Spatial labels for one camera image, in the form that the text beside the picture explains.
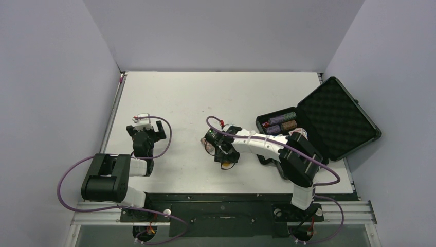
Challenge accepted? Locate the dark green chip stack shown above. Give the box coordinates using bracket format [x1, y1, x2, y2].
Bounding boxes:
[283, 112, 297, 122]

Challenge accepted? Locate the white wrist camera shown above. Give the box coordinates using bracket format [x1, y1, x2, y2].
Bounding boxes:
[132, 113, 153, 131]
[221, 120, 235, 132]

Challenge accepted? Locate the brown chip stack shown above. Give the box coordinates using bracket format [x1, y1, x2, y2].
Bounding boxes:
[280, 120, 297, 131]

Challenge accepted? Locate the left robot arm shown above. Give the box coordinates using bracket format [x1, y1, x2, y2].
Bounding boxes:
[81, 120, 167, 221]

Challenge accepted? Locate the yellow big blind button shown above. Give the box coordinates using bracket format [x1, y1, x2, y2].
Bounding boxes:
[221, 163, 235, 170]

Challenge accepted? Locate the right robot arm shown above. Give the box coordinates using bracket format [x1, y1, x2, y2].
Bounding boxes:
[204, 126, 322, 220]

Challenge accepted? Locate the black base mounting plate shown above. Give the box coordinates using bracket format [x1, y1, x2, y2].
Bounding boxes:
[120, 193, 357, 241]

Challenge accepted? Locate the black poker set case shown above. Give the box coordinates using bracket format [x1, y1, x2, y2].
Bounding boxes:
[255, 77, 382, 163]

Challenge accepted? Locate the pink chip stack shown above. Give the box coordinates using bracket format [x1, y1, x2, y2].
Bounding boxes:
[200, 137, 215, 155]

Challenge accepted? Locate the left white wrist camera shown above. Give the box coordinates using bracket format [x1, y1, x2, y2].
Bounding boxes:
[132, 113, 153, 131]

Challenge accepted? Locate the red playing card deck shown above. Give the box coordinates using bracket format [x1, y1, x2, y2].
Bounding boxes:
[289, 128, 308, 139]

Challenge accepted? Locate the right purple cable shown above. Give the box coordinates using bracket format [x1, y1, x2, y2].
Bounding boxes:
[206, 116, 344, 245]

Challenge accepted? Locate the purple chip stack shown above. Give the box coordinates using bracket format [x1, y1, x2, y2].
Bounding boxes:
[268, 115, 286, 126]
[265, 125, 282, 135]

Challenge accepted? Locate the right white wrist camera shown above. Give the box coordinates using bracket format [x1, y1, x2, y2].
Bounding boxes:
[221, 120, 235, 132]

